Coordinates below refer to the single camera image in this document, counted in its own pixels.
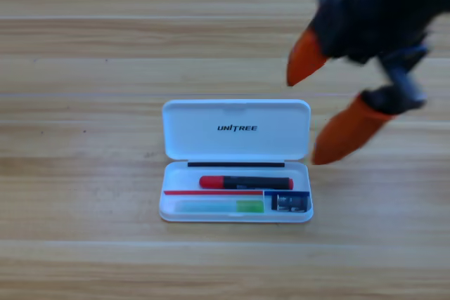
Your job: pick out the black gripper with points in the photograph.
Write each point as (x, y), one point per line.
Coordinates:
(379, 15)

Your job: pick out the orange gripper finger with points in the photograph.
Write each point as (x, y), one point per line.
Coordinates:
(348, 128)

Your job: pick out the red and black marker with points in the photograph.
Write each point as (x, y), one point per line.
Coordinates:
(246, 183)

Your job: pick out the white Unitree pencil case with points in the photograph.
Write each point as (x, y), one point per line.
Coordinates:
(211, 142)

